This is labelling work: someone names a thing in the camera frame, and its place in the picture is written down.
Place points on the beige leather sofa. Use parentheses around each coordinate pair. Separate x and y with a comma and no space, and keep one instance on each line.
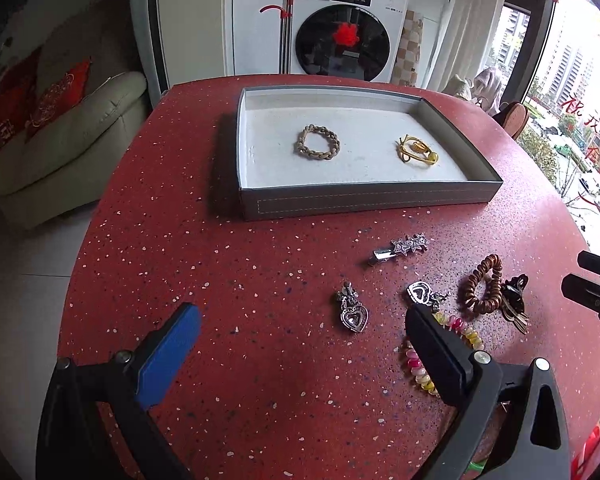
(80,125)

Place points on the dark red blanket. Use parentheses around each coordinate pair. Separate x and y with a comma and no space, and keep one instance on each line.
(5,110)

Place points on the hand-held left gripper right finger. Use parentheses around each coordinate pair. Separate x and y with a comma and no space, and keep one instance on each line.
(432,355)

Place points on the green translucent bangle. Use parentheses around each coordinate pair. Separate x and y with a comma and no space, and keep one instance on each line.
(475,466)

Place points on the silver crown heart pendant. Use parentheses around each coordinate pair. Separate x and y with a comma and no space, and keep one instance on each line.
(347,300)

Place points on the white washing machine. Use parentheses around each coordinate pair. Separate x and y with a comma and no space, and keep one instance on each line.
(350,0)

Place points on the red window decal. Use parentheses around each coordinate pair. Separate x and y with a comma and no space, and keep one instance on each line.
(592,152)

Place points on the silver heart brooch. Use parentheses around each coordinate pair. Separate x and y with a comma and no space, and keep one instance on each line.
(420,291)

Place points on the black claw hair clip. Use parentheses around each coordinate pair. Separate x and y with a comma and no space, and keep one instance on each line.
(512,295)

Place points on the silver star hair clip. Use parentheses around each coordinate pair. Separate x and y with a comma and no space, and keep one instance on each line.
(410,245)

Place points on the checkered hanging cloth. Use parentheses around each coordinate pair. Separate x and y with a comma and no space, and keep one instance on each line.
(407,50)

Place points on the grey jewelry tray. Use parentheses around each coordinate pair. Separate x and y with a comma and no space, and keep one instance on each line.
(330,130)

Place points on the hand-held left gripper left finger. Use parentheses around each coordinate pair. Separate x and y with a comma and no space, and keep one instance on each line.
(172,352)

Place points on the red embroidered cushion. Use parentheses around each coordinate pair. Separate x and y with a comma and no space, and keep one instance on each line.
(60,95)

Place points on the wooden chair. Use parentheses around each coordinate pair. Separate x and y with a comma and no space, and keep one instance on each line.
(515,120)

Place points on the white tall cabinet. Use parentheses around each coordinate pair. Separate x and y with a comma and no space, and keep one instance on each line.
(260,45)

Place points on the white curtain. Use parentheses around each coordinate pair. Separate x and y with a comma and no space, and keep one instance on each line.
(465,20)

